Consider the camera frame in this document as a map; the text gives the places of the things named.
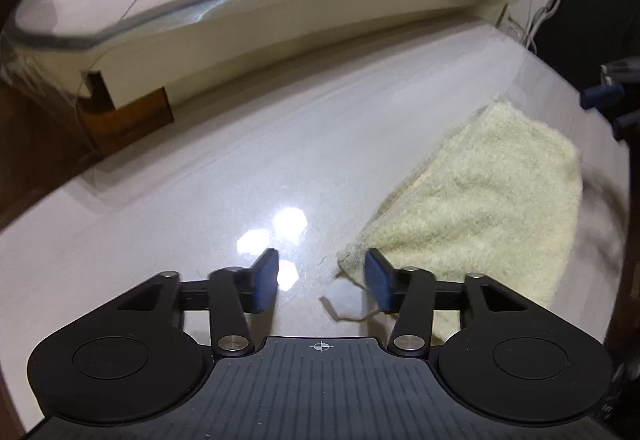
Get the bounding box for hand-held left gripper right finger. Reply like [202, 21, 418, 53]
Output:
[364, 248, 529, 357]

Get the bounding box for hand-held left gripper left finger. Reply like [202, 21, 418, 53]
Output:
[116, 248, 279, 357]

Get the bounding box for pale yellow terry towel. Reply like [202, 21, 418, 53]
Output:
[319, 94, 585, 347]

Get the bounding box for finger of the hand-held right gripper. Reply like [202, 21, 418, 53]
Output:
[613, 112, 640, 141]
[580, 60, 640, 113]

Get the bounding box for white cables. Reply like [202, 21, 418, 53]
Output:
[497, 0, 583, 51]

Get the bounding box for dark cabinet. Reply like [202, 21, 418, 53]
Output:
[531, 0, 640, 95]

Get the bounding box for beige glass-top table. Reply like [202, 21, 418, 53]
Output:
[0, 0, 532, 155]

